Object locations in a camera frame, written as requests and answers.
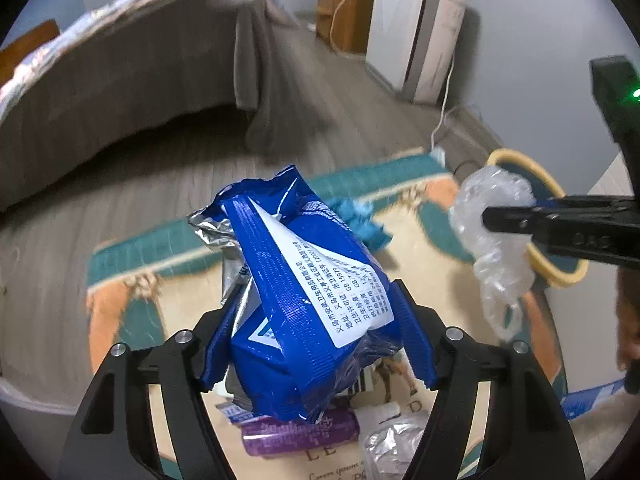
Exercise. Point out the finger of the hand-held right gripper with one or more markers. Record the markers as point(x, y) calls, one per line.
point(590, 202)
point(575, 235)

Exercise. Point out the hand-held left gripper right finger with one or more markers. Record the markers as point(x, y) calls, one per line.
point(417, 345)

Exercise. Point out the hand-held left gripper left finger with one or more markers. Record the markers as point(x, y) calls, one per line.
point(212, 360)

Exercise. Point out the teal bin with yellow rim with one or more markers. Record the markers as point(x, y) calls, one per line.
point(550, 270)

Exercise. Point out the clear plastic bag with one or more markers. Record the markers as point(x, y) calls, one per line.
point(495, 260)

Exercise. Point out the blue wet wipes packet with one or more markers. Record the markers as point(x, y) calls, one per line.
point(300, 310)

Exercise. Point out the purple bottle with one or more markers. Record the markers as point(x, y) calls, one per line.
point(300, 432)

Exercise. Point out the person's right hand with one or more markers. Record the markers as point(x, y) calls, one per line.
point(630, 320)

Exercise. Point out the white wardrobe door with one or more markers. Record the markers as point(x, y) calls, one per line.
point(617, 175)

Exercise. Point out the small blue white sachet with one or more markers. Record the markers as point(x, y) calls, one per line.
point(235, 412)

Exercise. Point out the patterned teal orange cushion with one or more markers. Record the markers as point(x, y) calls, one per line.
point(140, 310)

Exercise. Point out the crumpled clear wrapper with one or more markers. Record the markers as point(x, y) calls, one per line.
point(395, 445)

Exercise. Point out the crumpled blue paper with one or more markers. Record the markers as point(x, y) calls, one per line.
point(360, 220)

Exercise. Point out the white power strip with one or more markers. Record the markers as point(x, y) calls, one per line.
point(437, 154)

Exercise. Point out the blue white wrapper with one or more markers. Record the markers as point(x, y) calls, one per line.
point(595, 400)

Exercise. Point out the white air purifier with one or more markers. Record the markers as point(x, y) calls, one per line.
point(415, 35)

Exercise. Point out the wooden cabinet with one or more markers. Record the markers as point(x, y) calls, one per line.
point(350, 15)

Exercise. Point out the bed with grey blanket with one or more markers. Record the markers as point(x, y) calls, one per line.
point(150, 60)

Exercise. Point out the light blue printed quilt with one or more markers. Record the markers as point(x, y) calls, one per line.
point(75, 35)

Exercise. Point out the wooden bed headboard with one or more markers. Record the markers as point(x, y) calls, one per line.
point(25, 47)

